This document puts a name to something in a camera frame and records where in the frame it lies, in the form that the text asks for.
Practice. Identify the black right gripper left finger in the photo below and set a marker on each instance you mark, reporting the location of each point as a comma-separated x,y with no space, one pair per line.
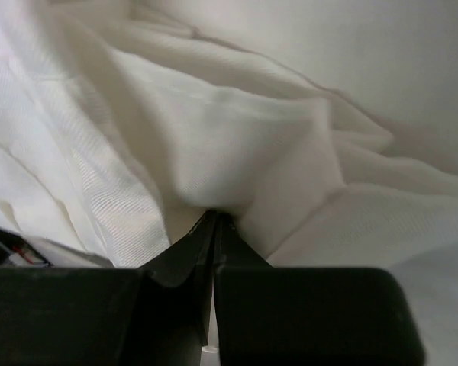
153,315

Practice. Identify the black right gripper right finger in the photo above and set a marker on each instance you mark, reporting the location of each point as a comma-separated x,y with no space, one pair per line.
307,316

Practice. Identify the white pleated skirt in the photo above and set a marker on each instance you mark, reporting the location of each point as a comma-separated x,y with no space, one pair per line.
116,133

